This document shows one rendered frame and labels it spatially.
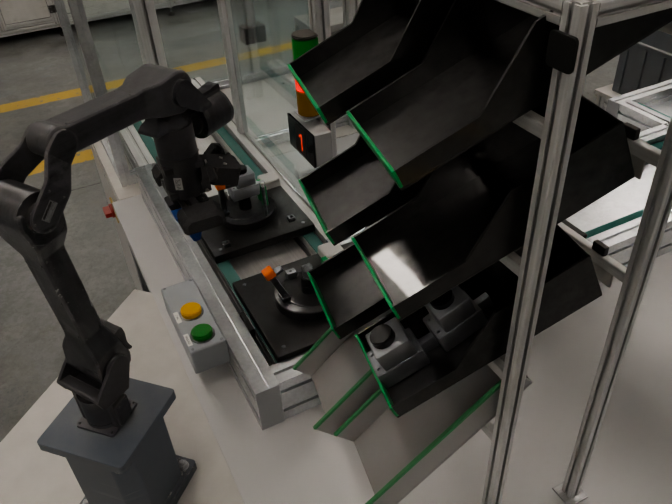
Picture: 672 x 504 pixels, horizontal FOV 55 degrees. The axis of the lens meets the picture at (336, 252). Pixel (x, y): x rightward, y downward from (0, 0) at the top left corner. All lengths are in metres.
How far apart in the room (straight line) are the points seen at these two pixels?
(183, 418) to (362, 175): 0.62
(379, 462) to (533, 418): 0.37
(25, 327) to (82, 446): 1.99
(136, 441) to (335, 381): 0.31
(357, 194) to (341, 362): 0.34
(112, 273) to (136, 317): 1.62
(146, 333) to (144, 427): 0.47
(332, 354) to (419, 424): 0.22
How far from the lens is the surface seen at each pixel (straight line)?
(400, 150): 0.62
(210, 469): 1.19
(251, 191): 1.49
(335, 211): 0.82
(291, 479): 1.15
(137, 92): 0.87
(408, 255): 0.73
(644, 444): 1.27
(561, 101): 0.58
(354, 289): 0.93
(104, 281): 3.07
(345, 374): 1.05
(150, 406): 1.03
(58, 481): 1.26
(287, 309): 1.23
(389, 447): 0.97
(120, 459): 0.99
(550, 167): 0.61
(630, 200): 1.75
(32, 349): 2.86
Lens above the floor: 1.82
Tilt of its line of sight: 38 degrees down
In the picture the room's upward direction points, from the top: 3 degrees counter-clockwise
